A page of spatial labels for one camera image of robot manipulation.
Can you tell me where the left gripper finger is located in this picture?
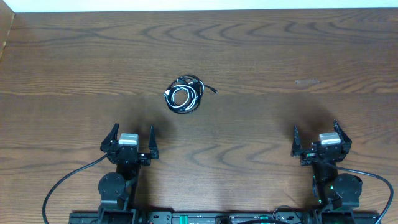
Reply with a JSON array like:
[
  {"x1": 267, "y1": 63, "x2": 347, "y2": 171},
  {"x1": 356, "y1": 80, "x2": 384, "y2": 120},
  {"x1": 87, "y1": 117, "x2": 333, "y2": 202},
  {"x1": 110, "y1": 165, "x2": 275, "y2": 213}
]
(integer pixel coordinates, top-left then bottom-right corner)
[
  {"x1": 149, "y1": 126, "x2": 159, "y2": 159},
  {"x1": 100, "y1": 123, "x2": 119, "y2": 152}
]

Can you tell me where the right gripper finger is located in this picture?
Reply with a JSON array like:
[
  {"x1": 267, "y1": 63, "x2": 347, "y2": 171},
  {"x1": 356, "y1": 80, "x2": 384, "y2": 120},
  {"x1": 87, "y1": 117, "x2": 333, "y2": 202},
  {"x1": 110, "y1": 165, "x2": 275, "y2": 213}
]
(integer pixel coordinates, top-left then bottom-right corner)
[
  {"x1": 291, "y1": 126, "x2": 302, "y2": 157},
  {"x1": 333, "y1": 120, "x2": 352, "y2": 152}
]

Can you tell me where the black usb cable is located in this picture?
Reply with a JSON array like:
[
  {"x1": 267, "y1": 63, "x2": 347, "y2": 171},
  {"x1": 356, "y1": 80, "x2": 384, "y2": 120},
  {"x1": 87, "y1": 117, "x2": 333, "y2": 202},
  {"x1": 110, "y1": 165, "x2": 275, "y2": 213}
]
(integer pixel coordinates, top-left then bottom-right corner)
[
  {"x1": 164, "y1": 74, "x2": 218, "y2": 114},
  {"x1": 166, "y1": 76, "x2": 203, "y2": 114}
]

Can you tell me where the white usb cable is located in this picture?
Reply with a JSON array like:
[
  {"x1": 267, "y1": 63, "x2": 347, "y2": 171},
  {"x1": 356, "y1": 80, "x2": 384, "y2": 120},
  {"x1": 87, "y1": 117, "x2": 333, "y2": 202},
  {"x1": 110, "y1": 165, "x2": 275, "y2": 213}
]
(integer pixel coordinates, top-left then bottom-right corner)
[{"x1": 165, "y1": 80, "x2": 205, "y2": 110}]

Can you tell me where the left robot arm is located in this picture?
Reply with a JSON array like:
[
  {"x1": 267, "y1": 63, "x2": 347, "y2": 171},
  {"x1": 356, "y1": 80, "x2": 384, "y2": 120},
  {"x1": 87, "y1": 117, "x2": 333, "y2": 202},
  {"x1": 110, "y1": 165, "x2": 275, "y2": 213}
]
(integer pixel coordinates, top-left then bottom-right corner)
[{"x1": 98, "y1": 123, "x2": 159, "y2": 224}]

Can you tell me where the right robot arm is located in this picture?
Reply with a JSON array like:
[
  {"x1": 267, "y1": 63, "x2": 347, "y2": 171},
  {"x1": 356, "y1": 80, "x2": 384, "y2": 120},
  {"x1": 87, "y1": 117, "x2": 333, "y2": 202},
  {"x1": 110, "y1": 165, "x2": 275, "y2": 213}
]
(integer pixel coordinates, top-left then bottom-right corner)
[{"x1": 291, "y1": 121, "x2": 363, "y2": 223}]

